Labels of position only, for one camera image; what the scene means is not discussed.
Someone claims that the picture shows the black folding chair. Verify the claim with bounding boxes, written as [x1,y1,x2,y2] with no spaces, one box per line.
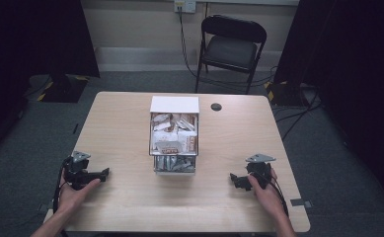
[193,14,269,96]

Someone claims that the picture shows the stand base with striped tape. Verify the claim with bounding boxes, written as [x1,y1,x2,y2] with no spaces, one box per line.
[263,80,311,108]
[36,73,91,104]

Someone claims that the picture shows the small white open drawer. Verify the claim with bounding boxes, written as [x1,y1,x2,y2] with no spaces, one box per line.
[152,154,197,176]

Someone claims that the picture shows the large white open drawer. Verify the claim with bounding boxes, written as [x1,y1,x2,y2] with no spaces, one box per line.
[148,112,200,157]

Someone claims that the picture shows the white wall outlet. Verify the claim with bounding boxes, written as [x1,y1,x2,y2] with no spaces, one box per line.
[174,0,197,15]

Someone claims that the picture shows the black curtain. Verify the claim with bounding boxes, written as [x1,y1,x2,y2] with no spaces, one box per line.
[272,0,384,205]
[0,0,101,166]

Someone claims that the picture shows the grey tape strip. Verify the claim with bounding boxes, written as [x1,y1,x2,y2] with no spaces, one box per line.
[289,197,314,208]

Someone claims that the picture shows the pile of silver packets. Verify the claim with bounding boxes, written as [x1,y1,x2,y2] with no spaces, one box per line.
[155,155,195,173]

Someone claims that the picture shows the black floor cables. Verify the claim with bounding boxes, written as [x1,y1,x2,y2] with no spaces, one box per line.
[272,86,323,141]

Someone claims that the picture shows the pile of white brown packets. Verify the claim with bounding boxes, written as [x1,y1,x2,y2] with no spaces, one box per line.
[150,113,198,155]

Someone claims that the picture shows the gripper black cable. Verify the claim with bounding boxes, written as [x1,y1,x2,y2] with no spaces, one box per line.
[262,171,290,218]
[51,157,73,215]

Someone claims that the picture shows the person's left hand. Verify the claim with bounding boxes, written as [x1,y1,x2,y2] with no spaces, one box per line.
[57,178,102,215]

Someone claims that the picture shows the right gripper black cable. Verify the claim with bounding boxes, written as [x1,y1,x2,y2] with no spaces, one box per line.
[262,171,290,218]

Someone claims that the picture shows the clear box of packets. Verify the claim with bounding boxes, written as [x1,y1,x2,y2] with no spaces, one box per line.
[148,95,200,176]

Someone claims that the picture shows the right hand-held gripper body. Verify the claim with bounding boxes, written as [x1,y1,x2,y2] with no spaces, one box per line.
[245,153,277,191]

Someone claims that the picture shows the person's right hand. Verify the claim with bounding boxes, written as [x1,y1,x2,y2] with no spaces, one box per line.
[247,168,288,217]

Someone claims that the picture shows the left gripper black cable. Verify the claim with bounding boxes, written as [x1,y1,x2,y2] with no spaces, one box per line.
[51,157,73,215]

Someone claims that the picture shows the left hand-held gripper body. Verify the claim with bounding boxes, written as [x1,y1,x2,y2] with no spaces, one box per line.
[62,150,95,191]

